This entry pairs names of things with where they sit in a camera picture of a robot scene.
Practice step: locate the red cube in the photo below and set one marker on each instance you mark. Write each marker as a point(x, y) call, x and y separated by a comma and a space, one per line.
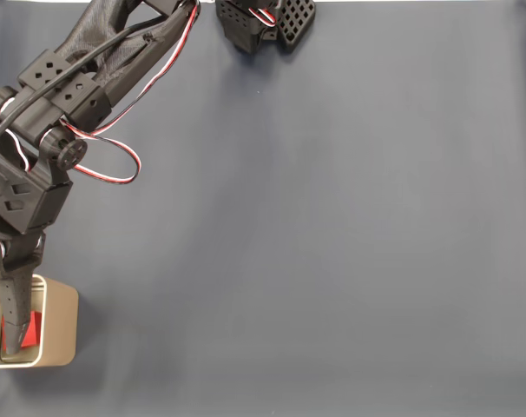
point(36, 331)

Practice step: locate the beige square metal container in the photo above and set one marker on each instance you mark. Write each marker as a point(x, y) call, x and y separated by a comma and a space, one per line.
point(61, 330)

